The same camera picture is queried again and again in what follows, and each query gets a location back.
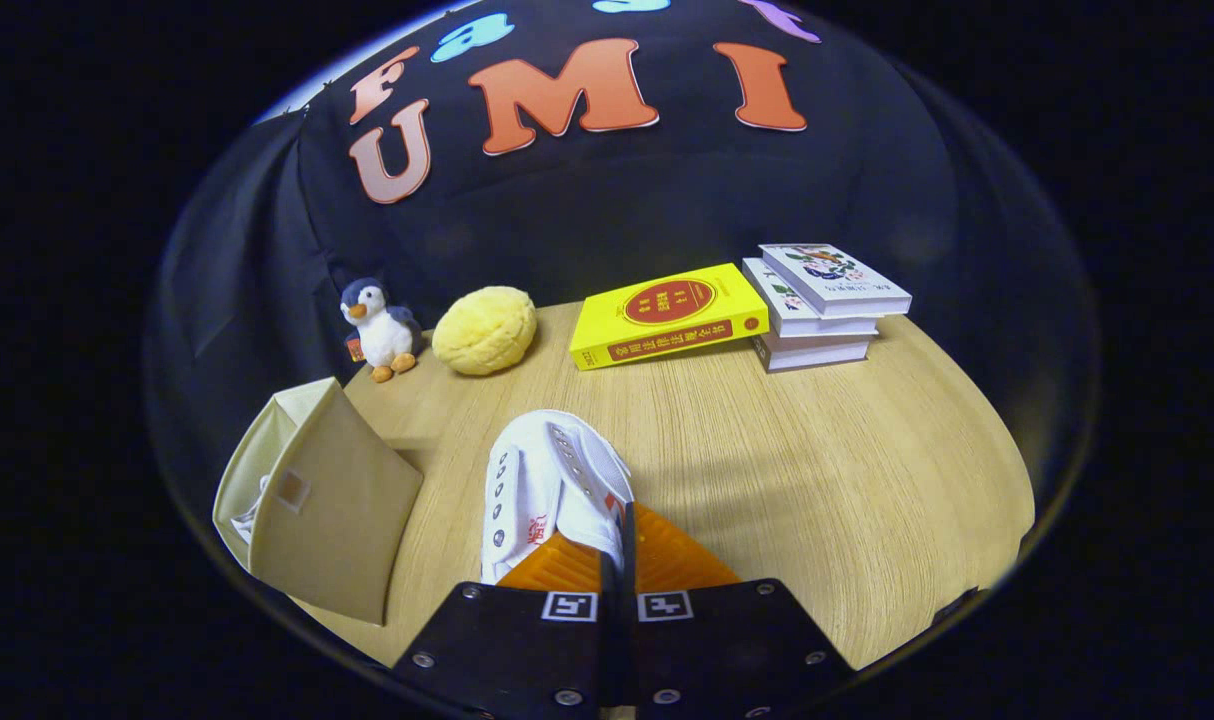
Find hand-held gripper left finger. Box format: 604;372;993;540
389;530;618;720

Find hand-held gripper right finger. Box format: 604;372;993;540
622;502;858;720

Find white canvas shoe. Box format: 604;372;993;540
229;475;273;546
480;409;636;586

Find cream fabric storage box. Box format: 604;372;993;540
212;377;425;628

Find yellow book with red circle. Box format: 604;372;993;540
569;263;771;372

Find round yellow plush cushion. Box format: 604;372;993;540
431;286;539;377

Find penguin plush toy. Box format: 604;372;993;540
340;277;423;384

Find black backdrop cloth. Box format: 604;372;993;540
145;0;1098;561

